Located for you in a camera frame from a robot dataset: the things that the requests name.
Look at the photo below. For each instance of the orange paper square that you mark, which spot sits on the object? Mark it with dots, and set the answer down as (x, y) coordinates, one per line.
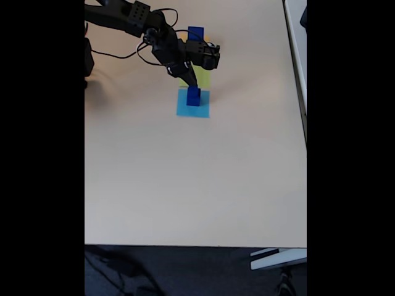
(183, 37)

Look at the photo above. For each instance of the dark blue object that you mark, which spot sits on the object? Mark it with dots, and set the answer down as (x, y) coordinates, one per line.
(304, 17)

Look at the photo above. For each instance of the white neighbouring desk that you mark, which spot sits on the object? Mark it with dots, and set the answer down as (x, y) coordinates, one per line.
(297, 46)

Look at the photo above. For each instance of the large blue cube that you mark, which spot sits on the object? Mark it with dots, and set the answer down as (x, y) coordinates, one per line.
(196, 32)

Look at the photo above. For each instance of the small blue cube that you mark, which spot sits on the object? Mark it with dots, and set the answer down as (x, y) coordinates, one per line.
(193, 92)

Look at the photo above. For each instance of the light blue paper square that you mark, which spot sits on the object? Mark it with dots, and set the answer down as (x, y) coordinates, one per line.
(183, 111)

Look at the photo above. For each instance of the green paper square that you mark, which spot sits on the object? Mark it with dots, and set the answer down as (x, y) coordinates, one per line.
(204, 78)

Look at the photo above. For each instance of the medium blue cube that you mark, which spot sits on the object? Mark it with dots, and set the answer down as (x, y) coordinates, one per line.
(193, 100)

